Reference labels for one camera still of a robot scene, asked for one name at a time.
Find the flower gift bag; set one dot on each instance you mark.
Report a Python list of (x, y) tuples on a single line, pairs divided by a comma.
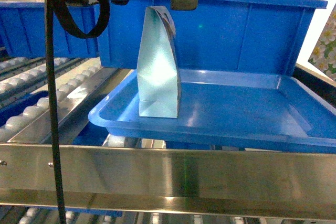
[(323, 54), (158, 76)]

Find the roller conveyor track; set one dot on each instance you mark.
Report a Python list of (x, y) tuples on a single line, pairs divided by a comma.
[(78, 91)]

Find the large blue plastic bin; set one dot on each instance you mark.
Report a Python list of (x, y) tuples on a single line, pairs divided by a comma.
[(261, 36)]

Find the blue plastic tray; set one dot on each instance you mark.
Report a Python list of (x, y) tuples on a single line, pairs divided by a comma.
[(238, 109)]

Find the blue bin at left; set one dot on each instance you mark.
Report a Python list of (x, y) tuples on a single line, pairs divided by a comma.
[(23, 33)]

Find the steel front rail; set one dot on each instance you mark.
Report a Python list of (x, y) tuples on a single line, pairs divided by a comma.
[(243, 183)]

